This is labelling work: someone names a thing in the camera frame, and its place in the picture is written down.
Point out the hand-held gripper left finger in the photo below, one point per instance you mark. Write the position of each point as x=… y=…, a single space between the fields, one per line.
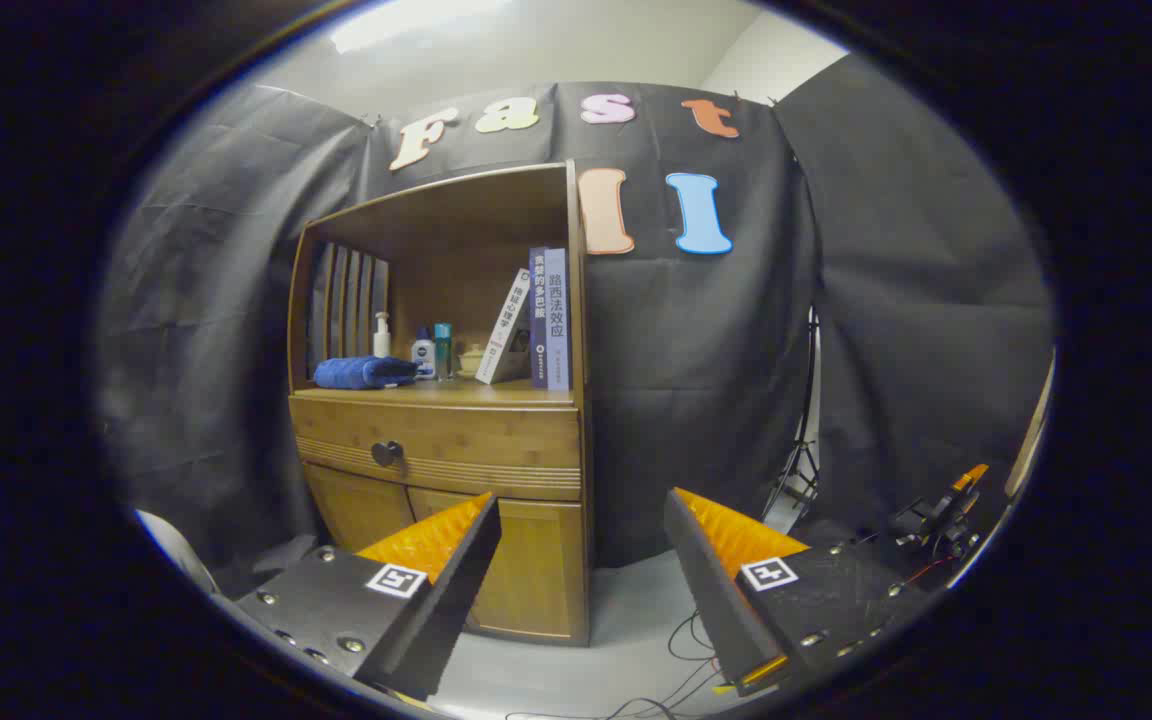
x=446 y=610

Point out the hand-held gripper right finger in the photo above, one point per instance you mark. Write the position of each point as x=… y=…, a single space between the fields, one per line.
x=721 y=610

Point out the wooden countertop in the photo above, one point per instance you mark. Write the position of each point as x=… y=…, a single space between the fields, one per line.
x=456 y=392

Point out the wooden cabinet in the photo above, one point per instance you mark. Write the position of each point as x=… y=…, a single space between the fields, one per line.
x=456 y=250

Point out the black tripod stand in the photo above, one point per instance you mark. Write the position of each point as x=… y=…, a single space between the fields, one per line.
x=804 y=460

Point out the spare orange and black gripper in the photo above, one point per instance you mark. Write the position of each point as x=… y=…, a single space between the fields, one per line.
x=941 y=515

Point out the beige lidded bowl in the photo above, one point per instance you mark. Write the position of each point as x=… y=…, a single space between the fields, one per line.
x=473 y=362

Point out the blue rolled towel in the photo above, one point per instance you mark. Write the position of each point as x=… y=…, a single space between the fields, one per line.
x=361 y=373

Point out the white bottle with blue cap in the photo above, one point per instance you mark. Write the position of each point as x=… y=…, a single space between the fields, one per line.
x=423 y=357

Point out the black backdrop cloth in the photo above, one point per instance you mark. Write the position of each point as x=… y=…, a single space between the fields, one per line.
x=696 y=350

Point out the clear blue bottle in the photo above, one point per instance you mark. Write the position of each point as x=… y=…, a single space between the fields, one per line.
x=443 y=345

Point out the white pump bottle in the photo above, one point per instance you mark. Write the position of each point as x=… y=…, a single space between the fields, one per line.
x=382 y=343

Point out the white book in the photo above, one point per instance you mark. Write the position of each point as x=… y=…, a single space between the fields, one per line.
x=501 y=330

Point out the grey book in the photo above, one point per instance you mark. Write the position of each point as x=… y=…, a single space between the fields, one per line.
x=557 y=330

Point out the dark blue book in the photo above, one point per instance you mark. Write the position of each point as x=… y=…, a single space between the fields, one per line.
x=538 y=320

